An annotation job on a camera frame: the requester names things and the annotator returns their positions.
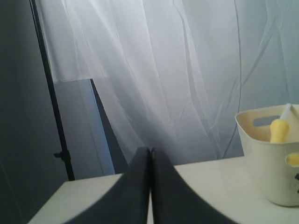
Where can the white backdrop curtain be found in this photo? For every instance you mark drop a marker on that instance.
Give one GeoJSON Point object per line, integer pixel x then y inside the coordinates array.
{"type": "Point", "coordinates": [174, 73]}

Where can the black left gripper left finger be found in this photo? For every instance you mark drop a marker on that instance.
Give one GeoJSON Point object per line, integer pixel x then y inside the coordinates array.
{"type": "Point", "coordinates": [127, 201]}

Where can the cream bin with X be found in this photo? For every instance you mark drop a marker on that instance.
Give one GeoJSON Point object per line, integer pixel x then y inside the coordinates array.
{"type": "Point", "coordinates": [277, 180]}

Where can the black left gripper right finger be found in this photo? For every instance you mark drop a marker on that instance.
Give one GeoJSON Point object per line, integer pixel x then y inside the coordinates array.
{"type": "Point", "coordinates": [174, 201]}

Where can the headless yellow chicken body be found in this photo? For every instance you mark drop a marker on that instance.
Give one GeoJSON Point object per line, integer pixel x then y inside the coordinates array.
{"type": "Point", "coordinates": [293, 159]}

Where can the broken chicken head with tube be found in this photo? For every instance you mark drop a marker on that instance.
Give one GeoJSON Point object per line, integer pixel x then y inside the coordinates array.
{"type": "Point", "coordinates": [280, 127]}

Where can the black stand pole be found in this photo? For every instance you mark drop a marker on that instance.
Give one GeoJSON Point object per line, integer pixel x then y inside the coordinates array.
{"type": "Point", "coordinates": [64, 154]}

